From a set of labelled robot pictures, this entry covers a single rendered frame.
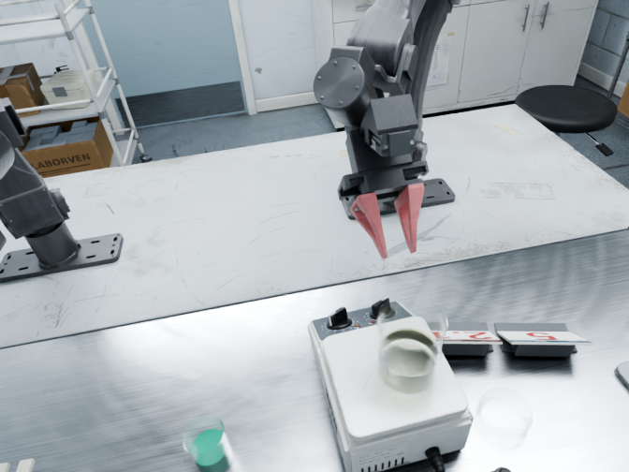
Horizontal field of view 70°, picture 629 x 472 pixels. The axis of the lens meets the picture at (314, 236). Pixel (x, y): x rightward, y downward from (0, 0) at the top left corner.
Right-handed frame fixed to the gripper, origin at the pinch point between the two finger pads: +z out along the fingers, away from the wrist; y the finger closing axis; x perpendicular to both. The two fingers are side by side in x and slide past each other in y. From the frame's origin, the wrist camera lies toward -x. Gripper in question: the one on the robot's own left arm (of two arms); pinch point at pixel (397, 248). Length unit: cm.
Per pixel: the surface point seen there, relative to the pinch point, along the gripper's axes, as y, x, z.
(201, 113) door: -44, 256, -152
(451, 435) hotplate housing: -0.9, -6.0, 19.7
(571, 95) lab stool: 106, 97, -54
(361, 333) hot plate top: -6.7, -1.5, 8.7
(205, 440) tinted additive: -25.4, -0.1, 16.1
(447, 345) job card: 4.3, 3.5, 12.5
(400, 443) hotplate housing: -6.2, -6.9, 19.1
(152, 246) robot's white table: -34.8, 27.1, -11.7
